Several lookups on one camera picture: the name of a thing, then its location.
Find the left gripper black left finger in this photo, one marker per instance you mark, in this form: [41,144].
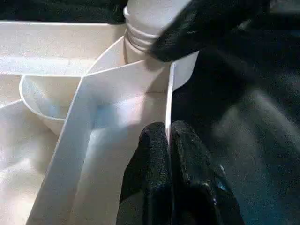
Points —
[150,178]

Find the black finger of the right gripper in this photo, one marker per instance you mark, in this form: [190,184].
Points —
[192,30]

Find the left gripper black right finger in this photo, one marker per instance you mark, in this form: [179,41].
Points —
[197,185]

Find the white plastic table leg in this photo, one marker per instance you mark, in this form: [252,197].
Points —
[147,16]

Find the white plastic table top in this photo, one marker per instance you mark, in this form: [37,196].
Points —
[105,93]

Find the black mat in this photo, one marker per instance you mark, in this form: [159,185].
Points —
[257,140]

